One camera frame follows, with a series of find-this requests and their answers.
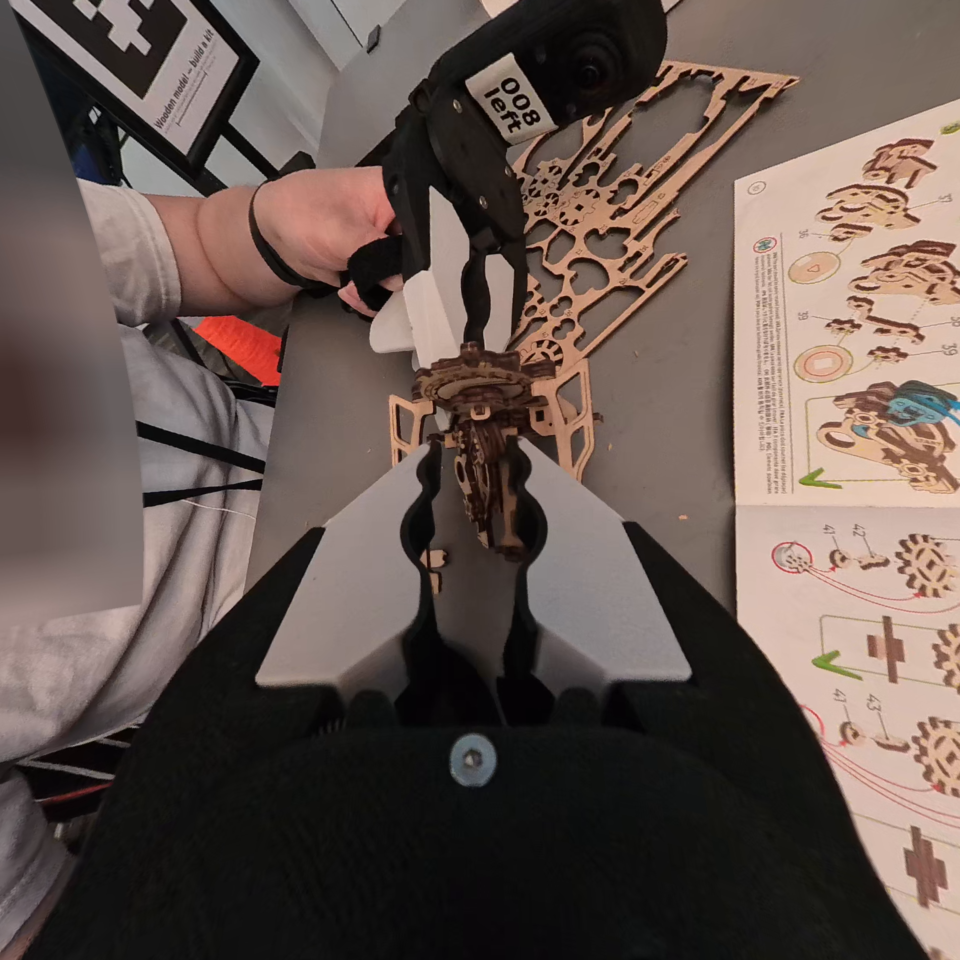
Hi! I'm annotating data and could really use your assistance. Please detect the orange strap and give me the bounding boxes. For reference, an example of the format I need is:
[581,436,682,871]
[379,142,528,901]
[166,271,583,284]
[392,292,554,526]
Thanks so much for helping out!
[193,315,285,385]

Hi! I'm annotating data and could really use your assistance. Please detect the person's left hand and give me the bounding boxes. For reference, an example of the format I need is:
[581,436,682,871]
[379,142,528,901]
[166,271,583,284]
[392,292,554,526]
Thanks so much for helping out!
[255,166,406,318]

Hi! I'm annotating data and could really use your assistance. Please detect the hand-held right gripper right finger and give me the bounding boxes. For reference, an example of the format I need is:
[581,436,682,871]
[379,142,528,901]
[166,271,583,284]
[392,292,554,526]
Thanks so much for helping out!
[498,437,693,727]

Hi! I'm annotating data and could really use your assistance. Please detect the black wrist band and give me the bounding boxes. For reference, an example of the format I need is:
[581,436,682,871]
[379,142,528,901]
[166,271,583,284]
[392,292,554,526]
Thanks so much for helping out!
[247,180,331,294]

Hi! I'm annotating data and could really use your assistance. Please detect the person's left forearm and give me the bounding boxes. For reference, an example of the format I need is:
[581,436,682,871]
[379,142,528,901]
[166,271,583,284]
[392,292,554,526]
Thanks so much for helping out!
[157,183,301,318]

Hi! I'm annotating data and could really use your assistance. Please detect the laser-cut plywood parts sheet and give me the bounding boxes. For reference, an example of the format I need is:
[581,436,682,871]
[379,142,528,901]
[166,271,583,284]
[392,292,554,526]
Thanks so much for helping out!
[506,60,800,376]

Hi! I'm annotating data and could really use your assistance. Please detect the black framed marker sign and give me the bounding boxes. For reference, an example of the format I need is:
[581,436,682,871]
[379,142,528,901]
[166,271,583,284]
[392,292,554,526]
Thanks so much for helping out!
[7,0,261,181]

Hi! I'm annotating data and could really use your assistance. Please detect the black lanyard strap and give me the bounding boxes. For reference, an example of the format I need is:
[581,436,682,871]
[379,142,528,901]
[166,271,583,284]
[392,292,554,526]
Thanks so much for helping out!
[135,420,267,510]

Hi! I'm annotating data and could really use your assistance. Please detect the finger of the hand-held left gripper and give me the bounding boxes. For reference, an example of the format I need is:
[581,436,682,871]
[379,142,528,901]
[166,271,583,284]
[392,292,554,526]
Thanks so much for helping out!
[407,186,492,360]
[487,238,530,352]

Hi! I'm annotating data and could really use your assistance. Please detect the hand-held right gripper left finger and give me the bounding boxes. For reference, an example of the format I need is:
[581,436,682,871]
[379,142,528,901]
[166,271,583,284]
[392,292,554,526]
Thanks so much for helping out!
[255,441,444,727]

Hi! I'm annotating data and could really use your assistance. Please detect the assembly instruction booklet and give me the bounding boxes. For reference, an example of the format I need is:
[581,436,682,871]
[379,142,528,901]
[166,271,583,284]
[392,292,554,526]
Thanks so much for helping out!
[733,97,960,960]

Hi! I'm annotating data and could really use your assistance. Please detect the wooden mechanical model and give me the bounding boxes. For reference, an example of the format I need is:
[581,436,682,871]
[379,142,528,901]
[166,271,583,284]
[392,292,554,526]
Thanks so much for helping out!
[388,341,605,564]

